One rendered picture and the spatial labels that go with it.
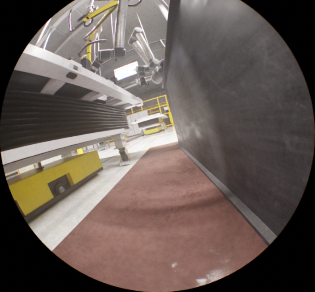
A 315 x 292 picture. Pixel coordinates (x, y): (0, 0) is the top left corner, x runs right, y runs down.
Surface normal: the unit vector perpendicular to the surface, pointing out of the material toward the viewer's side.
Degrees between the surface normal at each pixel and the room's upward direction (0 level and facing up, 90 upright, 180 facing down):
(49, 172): 90
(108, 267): 0
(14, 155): 90
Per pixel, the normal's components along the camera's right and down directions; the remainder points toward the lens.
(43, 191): 0.96, -0.23
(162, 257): -0.25, -0.97
